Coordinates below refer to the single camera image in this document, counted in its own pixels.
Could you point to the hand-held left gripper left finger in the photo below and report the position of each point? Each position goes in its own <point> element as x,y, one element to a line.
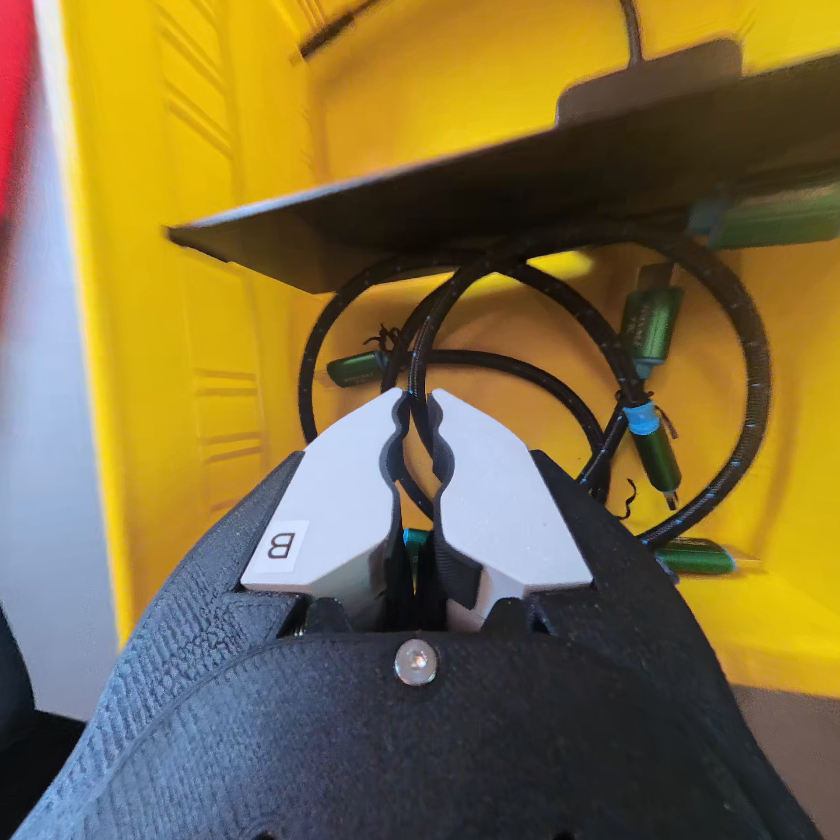
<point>328,512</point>

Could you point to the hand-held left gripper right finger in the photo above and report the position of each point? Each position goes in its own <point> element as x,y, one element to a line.
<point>512,518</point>

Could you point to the yellow plastic bin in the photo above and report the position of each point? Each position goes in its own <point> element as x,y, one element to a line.
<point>197,197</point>

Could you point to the black flat panel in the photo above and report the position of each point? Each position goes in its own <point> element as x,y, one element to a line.
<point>459,210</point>

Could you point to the red plastic bin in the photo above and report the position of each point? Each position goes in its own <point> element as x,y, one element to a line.
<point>13,98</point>

